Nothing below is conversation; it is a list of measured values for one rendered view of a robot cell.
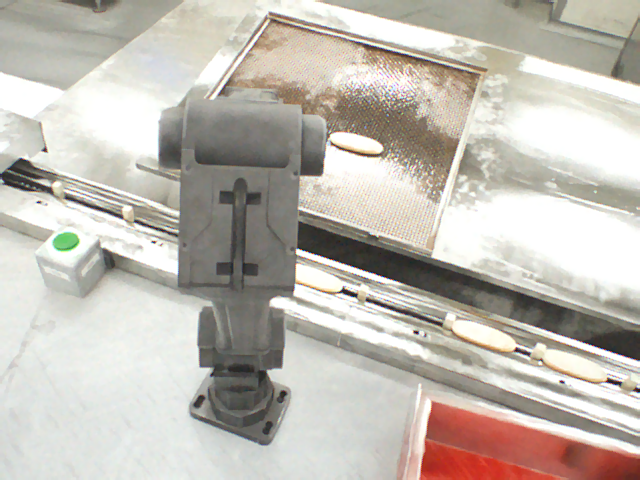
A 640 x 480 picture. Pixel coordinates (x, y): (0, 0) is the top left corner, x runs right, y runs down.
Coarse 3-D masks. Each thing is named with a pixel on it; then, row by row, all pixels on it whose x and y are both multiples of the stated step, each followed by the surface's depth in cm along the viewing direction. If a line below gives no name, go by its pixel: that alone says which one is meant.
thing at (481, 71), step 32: (256, 32) 127; (352, 32) 127; (352, 64) 122; (448, 64) 123; (384, 96) 117; (416, 96) 118; (416, 128) 112; (384, 160) 107; (448, 192) 103; (352, 224) 98
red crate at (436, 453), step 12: (432, 444) 79; (444, 444) 79; (432, 456) 78; (444, 456) 78; (456, 456) 78; (468, 456) 78; (480, 456) 79; (432, 468) 77; (444, 468) 77; (456, 468) 77; (468, 468) 77; (480, 468) 77; (492, 468) 78; (504, 468) 78; (516, 468) 78; (528, 468) 78
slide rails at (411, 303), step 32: (32, 192) 101; (96, 192) 103; (128, 224) 98; (160, 224) 99; (352, 288) 94; (384, 288) 94; (416, 320) 90; (480, 320) 92; (512, 352) 88; (576, 352) 89; (608, 384) 86
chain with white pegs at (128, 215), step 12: (12, 180) 105; (48, 192) 104; (60, 192) 101; (84, 204) 102; (120, 216) 101; (132, 216) 100; (156, 228) 100; (360, 288) 91; (372, 300) 94; (408, 312) 93; (444, 324) 90; (540, 348) 87; (624, 384) 86; (636, 384) 84
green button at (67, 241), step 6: (60, 234) 88; (66, 234) 88; (72, 234) 88; (54, 240) 87; (60, 240) 87; (66, 240) 87; (72, 240) 87; (78, 240) 87; (54, 246) 86; (60, 246) 86; (66, 246) 86; (72, 246) 86; (78, 246) 87; (60, 252) 86; (66, 252) 86
